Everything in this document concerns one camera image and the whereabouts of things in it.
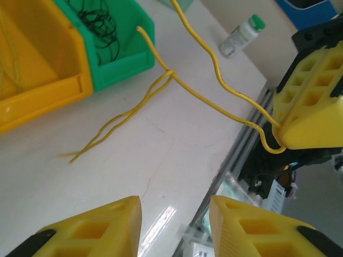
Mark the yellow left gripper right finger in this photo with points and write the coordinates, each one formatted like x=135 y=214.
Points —
x=241 y=241

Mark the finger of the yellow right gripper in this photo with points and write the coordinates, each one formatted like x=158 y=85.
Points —
x=294 y=88
x=321 y=120

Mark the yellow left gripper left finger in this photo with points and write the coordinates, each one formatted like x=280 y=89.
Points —
x=107 y=235

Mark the white printed card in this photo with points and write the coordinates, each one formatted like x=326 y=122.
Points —
x=201 y=249

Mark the clear plastic package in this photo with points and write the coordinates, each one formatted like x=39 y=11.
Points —
x=230 y=192

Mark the clear bottle with green cap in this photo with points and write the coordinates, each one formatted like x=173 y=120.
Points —
x=241 y=34

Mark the green plastic bin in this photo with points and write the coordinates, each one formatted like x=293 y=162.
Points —
x=126 y=67

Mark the blue floral wall panel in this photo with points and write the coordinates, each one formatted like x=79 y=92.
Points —
x=308 y=18

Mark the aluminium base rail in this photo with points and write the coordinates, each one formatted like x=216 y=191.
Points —
x=233 y=166

